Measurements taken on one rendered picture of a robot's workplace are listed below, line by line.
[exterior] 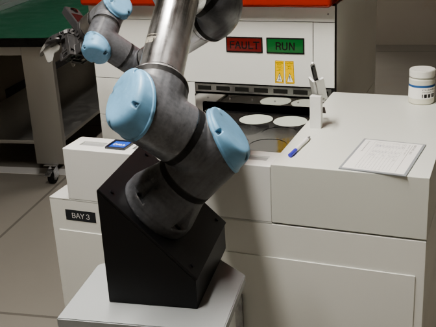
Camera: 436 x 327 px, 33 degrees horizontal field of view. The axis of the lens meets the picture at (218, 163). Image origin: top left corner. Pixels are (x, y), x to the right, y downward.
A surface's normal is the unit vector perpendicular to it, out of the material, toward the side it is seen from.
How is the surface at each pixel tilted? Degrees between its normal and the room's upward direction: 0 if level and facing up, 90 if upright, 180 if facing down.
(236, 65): 90
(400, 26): 90
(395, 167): 0
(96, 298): 0
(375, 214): 90
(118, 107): 55
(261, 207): 90
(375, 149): 0
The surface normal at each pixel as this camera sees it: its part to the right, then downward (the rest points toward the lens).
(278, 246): -0.36, 0.35
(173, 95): 0.69, -0.43
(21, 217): -0.05, -0.94
